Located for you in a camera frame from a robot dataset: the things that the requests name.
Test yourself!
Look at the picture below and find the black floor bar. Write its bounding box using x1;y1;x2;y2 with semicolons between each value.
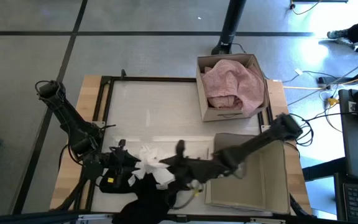
317;61;358;86

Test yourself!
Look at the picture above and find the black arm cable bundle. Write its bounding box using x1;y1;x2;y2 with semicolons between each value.
54;142;104;213

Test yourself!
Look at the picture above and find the black overhead rig beam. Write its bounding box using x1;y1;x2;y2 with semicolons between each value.
0;210;358;224

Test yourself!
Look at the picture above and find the black metal table frame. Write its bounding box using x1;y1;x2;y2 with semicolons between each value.
73;68;275;216

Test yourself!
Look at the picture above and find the upper cardboard box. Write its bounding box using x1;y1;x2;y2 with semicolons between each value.
195;53;271;123

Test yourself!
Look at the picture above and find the black garment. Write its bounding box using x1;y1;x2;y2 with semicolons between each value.
99;167;181;224

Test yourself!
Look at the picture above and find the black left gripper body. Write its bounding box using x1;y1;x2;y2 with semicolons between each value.
99;139;129;189

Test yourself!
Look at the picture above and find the beige fabric bin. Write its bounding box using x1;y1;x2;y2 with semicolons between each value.
204;133;291;215

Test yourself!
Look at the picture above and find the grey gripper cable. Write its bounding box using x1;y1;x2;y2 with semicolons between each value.
172;179;205;211

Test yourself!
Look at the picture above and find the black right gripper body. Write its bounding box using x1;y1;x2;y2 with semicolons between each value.
174;139;230;190

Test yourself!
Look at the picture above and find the black stand pole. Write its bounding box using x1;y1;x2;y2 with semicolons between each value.
211;0;247;55

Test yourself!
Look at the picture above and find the black table foot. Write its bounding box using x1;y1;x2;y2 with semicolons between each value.
301;156;348;182

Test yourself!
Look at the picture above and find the pink garment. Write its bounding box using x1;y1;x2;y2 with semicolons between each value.
201;58;265;118

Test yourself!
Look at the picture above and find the yellow floor cable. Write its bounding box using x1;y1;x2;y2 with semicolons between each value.
289;0;321;16

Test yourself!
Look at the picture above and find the black looped cable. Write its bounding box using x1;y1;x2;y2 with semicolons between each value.
286;112;315;147

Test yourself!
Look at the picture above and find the white garment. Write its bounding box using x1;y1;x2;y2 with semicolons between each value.
127;144;177;188

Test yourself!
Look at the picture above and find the white table mat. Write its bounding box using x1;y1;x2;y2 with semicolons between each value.
90;80;275;217

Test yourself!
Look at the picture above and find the person's shoe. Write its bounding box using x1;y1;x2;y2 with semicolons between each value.
326;29;350;40

